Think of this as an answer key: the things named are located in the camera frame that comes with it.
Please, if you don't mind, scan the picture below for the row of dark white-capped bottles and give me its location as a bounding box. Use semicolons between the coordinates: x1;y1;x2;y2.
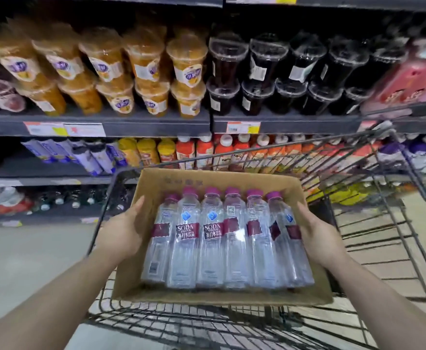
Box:
34;185;130;214

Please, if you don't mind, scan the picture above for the row of red juice bottles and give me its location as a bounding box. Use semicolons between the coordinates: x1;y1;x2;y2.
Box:
176;133;252;173

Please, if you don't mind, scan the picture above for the group of white red packs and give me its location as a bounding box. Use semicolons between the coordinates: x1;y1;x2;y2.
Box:
0;178;35;216

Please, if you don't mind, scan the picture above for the group of pink drink packs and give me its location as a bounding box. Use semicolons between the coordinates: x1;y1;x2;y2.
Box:
360;36;426;119

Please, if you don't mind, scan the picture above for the person's right hand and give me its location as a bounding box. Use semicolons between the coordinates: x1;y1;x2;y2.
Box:
296;202;349;268

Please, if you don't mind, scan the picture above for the person's left hand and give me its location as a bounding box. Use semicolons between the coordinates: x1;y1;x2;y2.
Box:
94;195;146;265

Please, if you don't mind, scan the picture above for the row of purple label bottles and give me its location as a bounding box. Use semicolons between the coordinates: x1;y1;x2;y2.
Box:
377;133;426;174

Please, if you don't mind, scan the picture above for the group of dark jelly cups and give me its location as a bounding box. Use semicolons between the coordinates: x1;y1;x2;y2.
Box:
205;31;407;117

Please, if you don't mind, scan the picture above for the row of orange juice bottles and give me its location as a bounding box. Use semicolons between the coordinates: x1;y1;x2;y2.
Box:
249;134;381;174

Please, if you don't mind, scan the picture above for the brown cardboard box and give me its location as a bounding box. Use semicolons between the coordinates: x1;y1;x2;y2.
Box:
111;168;334;307

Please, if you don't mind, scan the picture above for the grey wire shopping cart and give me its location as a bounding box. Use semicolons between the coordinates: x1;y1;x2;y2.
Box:
83;122;426;350

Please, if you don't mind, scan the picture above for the row of purple white pouches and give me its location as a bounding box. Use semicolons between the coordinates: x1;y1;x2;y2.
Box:
20;138;128;177

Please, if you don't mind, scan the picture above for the row of yellow green packs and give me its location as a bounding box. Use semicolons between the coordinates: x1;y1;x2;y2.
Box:
306;176;407;208

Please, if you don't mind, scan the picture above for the person's right forearm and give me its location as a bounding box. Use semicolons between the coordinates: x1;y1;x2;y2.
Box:
324;251;426;350

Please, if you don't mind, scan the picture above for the person's left forearm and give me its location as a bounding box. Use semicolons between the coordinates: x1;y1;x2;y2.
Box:
0;247;126;350

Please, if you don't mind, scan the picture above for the group of orange fruit cups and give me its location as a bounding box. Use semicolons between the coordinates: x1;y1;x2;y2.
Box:
0;16;209;119

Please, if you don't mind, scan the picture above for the group of soda bottles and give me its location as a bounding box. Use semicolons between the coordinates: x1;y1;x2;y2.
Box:
141;186;315;290

